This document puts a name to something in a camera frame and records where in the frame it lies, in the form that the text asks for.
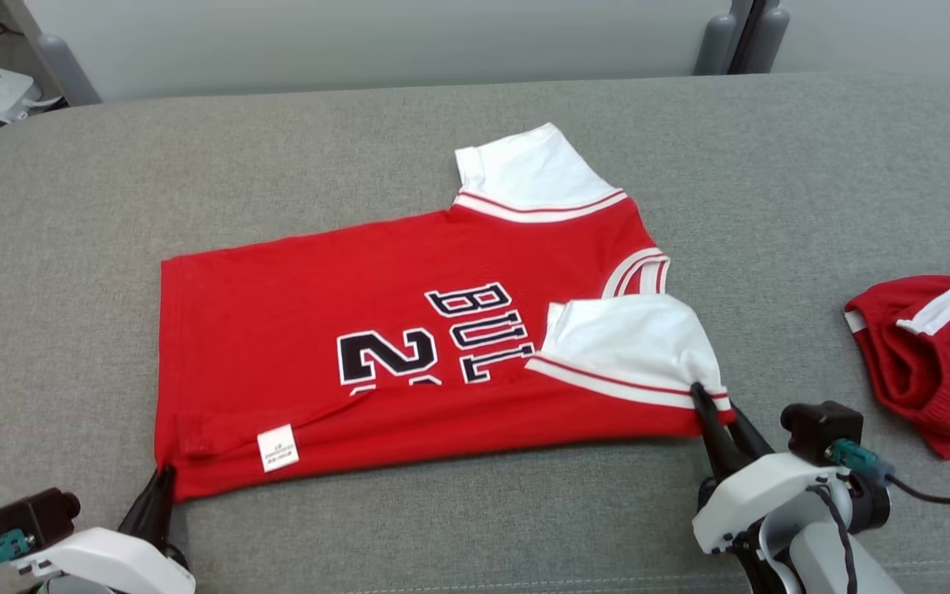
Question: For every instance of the grey partition post with foot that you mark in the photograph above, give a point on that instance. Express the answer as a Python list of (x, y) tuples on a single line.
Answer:
[(718, 45), (768, 41), (63, 70)]

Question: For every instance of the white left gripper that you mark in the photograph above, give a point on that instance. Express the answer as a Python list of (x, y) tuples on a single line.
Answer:
[(112, 565)]

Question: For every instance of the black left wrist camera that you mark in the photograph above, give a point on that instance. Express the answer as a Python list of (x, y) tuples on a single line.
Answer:
[(34, 518)]

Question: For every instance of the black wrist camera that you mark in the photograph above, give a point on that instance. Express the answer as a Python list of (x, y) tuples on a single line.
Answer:
[(817, 429), (34, 518)]

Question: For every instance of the red white basketball jersey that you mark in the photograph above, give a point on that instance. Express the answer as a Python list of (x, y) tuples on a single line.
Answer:
[(293, 305)]

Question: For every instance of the teal right camera connector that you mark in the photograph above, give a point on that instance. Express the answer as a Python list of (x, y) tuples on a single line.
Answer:
[(858, 460)]

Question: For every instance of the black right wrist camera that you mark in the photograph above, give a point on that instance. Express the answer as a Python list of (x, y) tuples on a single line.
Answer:
[(817, 429)]

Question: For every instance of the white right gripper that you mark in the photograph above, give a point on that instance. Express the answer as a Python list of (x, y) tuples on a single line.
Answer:
[(764, 491)]

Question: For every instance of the red white basketball shorts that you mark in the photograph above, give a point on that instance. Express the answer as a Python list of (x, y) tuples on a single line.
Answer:
[(928, 379)]

